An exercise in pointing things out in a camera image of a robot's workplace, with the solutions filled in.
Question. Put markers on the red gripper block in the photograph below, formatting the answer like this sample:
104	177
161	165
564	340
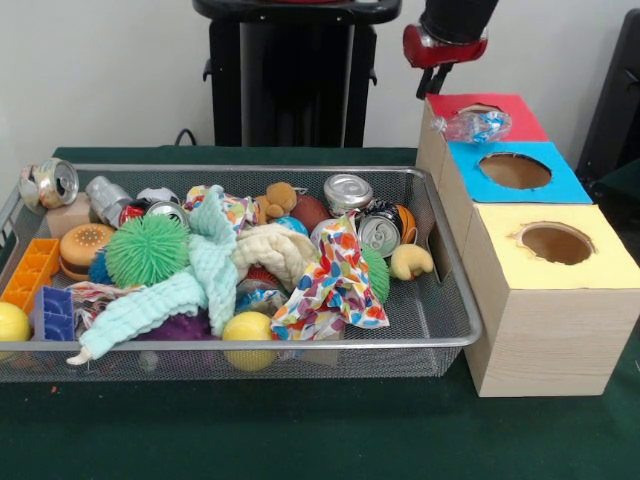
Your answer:
440	54

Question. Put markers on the crushed bottle with blue-red label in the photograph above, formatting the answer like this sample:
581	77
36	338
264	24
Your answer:
475	127

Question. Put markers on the colourful dotted cloth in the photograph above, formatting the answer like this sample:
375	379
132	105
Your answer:
335	280

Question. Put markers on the large green spiky ball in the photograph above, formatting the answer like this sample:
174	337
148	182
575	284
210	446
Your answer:
147	252

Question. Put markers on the clear mesh bin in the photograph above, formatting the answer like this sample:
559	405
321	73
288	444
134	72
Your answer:
440	310

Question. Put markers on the wooden box with three holes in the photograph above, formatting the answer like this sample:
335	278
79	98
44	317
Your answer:
550	335

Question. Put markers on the silver drink can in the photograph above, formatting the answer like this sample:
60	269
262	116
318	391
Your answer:
348	191

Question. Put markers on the brown plush bear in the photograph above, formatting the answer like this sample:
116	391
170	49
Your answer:
280	197

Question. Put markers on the green covered side table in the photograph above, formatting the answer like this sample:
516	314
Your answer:
622	185

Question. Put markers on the yellow ball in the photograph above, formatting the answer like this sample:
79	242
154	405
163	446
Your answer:
247	327
12	322

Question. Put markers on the mint green knitted cloth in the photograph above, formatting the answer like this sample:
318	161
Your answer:
150	300

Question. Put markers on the dark green tablecloth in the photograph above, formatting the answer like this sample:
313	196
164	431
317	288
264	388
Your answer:
300	430

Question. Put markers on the toy burger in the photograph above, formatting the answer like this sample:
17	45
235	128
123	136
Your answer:
82	245

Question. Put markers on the crushed colourful drink can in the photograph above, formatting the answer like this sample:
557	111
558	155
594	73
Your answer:
50	182

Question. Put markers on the orange plastic grid tray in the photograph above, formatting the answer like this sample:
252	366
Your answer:
30	270

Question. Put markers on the purple toy block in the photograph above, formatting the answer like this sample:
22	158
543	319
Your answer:
52	315

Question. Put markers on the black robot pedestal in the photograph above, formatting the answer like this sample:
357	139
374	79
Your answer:
280	75

